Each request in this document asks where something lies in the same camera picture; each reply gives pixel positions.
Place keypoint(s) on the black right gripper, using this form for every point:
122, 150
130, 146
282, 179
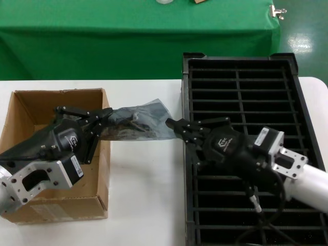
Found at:
225, 146

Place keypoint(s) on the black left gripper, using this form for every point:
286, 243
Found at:
61, 138

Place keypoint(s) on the grey antistatic plastic bag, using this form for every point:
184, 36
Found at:
153, 110

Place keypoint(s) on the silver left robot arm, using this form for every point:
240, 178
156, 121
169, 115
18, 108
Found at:
5, 200

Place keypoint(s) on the black slotted plastic container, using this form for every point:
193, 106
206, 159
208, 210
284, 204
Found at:
215, 84

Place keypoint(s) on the brown cardboard box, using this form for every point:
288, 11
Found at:
25, 107

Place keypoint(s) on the green tablecloth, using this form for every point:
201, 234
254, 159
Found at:
128, 38

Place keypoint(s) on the small brown cardboard piece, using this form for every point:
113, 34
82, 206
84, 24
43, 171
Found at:
200, 1

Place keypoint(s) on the clear plastic item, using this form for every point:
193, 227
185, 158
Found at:
164, 1

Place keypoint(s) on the silver metal binder clip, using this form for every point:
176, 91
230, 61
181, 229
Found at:
275, 11

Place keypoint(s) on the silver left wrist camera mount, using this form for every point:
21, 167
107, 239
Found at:
51, 174

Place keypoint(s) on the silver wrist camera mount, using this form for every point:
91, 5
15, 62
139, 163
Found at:
51, 174
289, 159

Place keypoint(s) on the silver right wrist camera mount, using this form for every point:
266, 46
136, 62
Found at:
289, 159

